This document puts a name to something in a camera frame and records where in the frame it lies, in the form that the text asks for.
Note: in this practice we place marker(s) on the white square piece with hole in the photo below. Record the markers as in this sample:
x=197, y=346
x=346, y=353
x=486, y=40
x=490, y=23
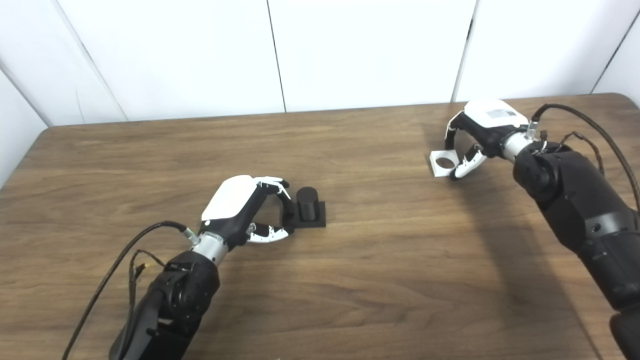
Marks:
x=436, y=170

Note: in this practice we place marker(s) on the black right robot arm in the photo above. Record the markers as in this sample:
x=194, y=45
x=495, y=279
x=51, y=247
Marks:
x=575, y=200

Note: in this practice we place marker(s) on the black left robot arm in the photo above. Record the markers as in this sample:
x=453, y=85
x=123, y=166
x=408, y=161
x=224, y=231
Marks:
x=180, y=295

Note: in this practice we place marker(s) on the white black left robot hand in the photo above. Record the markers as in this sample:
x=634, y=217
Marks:
x=232, y=197

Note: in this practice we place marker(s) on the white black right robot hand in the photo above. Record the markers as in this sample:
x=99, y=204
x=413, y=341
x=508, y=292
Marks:
x=492, y=120

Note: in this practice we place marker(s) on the black peg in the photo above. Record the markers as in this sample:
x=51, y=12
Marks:
x=307, y=205

